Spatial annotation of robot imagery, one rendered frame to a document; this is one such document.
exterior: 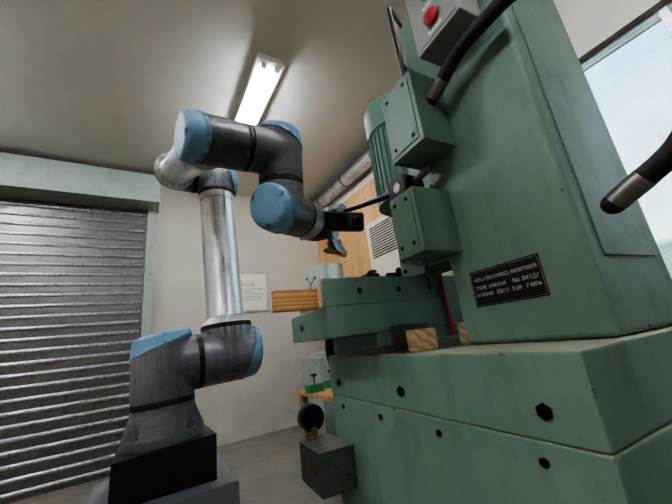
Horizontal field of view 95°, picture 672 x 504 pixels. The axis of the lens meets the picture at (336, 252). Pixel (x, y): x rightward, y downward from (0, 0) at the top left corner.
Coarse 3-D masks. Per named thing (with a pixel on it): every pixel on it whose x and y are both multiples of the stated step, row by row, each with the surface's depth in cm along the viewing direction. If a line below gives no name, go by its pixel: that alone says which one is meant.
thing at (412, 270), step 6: (402, 264) 81; (408, 264) 79; (402, 270) 81; (408, 270) 79; (414, 270) 77; (420, 270) 75; (432, 270) 72; (438, 270) 73; (444, 270) 74; (450, 270) 74
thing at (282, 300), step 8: (272, 296) 60; (280, 296) 59; (288, 296) 60; (296, 296) 61; (304, 296) 61; (312, 296) 62; (272, 304) 60; (280, 304) 59; (288, 304) 59; (296, 304) 60; (304, 304) 61; (312, 304) 62; (272, 312) 59
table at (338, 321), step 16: (368, 304) 63; (384, 304) 65; (400, 304) 67; (416, 304) 69; (432, 304) 71; (448, 304) 73; (304, 320) 68; (320, 320) 61; (336, 320) 59; (352, 320) 60; (368, 320) 62; (384, 320) 64; (400, 320) 66; (416, 320) 67; (432, 320) 69; (304, 336) 68; (320, 336) 61; (336, 336) 58
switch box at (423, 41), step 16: (416, 0) 58; (432, 0) 54; (448, 0) 51; (464, 0) 51; (416, 16) 58; (448, 16) 51; (464, 16) 51; (416, 32) 58; (432, 32) 54; (448, 32) 53; (432, 48) 56; (448, 48) 56
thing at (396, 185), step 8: (424, 168) 59; (400, 176) 62; (408, 176) 62; (416, 176) 61; (424, 176) 60; (392, 184) 65; (400, 184) 62; (408, 184) 61; (416, 184) 62; (392, 192) 64; (400, 192) 62; (368, 200) 76; (376, 200) 73; (352, 208) 83; (360, 208) 81
